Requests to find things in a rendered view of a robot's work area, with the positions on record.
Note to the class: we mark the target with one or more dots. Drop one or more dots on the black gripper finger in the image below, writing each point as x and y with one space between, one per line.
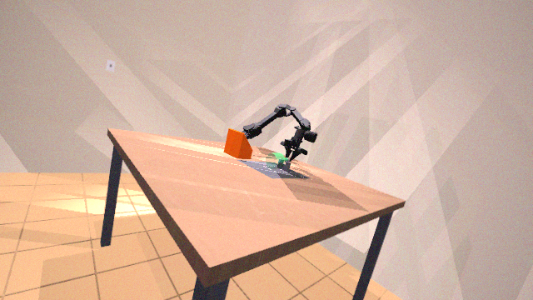
294 154
288 152

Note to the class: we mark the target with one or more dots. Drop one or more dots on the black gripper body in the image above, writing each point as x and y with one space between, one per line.
297 149

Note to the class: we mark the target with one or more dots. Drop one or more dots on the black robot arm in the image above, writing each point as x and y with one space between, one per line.
304 131

